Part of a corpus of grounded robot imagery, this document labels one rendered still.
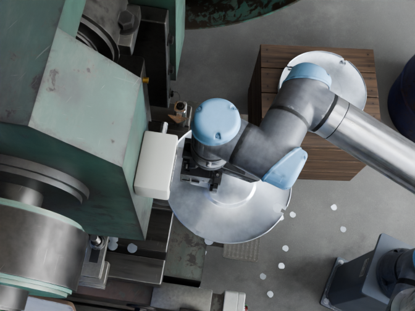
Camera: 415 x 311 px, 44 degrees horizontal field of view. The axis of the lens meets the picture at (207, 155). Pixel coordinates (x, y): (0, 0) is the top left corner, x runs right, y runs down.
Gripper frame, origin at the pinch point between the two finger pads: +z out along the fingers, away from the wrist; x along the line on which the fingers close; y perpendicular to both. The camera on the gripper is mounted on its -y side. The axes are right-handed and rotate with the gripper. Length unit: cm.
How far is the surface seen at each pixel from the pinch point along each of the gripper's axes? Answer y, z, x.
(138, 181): 10, -53, 18
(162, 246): 9.3, 9.7, 14.1
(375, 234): -65, 80, -15
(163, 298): 7.4, 15.9, 25.0
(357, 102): -44, 42, -48
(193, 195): 4.1, 1.6, 3.1
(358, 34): -54, 81, -102
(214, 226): -1.5, 1.7, 9.3
